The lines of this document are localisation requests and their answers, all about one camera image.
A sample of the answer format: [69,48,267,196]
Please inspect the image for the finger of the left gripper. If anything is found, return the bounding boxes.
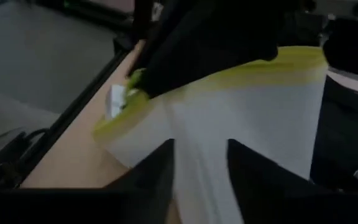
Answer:
[128,17,280,99]

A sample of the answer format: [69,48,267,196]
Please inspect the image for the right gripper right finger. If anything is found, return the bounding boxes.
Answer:
[227,139,333,191]

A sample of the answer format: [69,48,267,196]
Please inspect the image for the clear pouch green edge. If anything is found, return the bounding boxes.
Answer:
[93,45,329,224]

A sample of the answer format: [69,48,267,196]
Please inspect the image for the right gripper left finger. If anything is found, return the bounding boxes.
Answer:
[104,139,176,191]

